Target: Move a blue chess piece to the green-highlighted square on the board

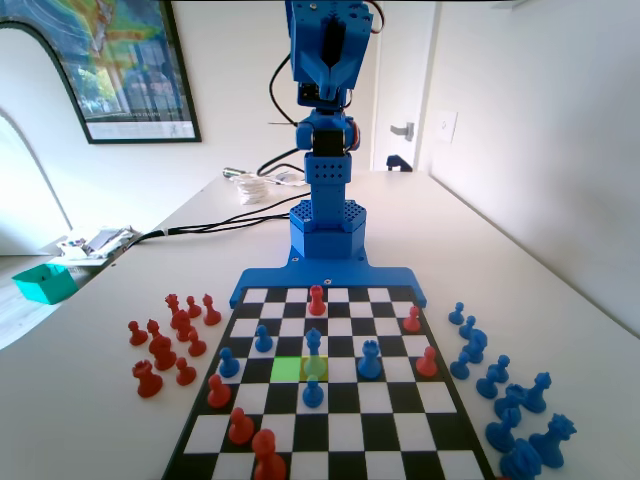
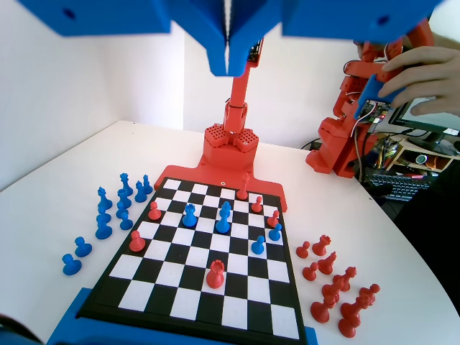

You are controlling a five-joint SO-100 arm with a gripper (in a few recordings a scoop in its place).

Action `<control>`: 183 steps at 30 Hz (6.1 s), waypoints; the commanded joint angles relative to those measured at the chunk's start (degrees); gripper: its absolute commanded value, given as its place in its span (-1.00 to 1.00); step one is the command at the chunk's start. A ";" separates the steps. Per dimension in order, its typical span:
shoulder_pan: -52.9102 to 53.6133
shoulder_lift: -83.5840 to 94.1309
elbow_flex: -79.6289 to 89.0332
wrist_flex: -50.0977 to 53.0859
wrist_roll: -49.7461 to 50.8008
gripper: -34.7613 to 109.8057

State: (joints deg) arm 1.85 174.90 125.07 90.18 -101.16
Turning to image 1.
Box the tall blue chess piece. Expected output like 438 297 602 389
521 370 553 414
301 327 327 384

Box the red chess rook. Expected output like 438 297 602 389
131 359 165 400

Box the red piece bottom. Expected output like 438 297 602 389
250 428 288 480

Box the blue plastic chess queen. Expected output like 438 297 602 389
528 413 578 471

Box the white stacked object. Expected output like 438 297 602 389
233 173 274 207

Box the black framed map poster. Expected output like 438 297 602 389
0 0 203 146

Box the red pawn top centre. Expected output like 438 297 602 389
307 284 328 317

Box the pile of papers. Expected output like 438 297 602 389
53 225 142 267

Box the teal plastic box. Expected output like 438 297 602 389
11 262 78 305

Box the black and white chessboard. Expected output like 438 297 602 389
160 285 496 480

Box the small gripper camera module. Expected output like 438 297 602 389
298 82 351 109

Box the red servo wire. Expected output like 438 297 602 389
368 0 388 37

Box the black looped cable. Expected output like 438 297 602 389
268 51 302 129

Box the silver door handle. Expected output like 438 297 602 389
389 120 417 143

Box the white wall plate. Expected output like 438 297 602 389
435 110 459 146

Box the black cable bundle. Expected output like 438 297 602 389
113 192 314 252

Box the blue printed base plate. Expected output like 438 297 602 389
228 244 429 309

